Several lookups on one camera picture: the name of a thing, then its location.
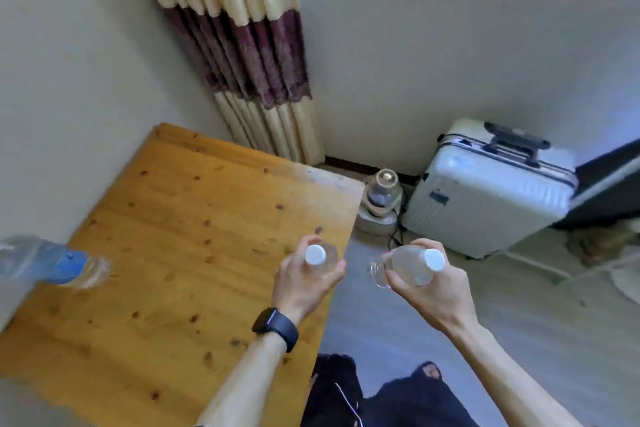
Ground tall black panel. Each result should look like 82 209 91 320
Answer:
552 139 640 232

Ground black kettle cable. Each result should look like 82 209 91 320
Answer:
387 206 407 248

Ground wooden table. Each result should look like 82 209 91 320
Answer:
0 122 366 427

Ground person's left hand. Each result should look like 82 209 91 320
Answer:
271 235 347 328

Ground person's right forearm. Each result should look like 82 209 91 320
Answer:
452 324 583 427

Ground white metal stand frame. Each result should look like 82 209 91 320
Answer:
499 241 640 288

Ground large blue handle water bottle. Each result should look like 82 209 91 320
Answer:
0 234 112 291

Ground black sandal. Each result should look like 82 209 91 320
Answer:
413 360 445 382

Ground person's black trousers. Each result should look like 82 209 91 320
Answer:
359 374 481 427

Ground person's black shirt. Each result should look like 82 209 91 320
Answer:
299 354 366 427

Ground person's right hand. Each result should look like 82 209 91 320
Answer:
381 238 482 338

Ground person's left forearm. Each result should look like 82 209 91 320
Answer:
197 329 289 427

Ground cream and purple curtain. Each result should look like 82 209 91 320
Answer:
125 0 327 166

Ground black smartwatch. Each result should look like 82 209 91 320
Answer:
251 307 300 354

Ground small white-capped bottle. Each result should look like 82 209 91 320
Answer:
369 245 446 290
305 241 340 278

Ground white ribbed suitcase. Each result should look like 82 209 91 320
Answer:
401 117 579 260

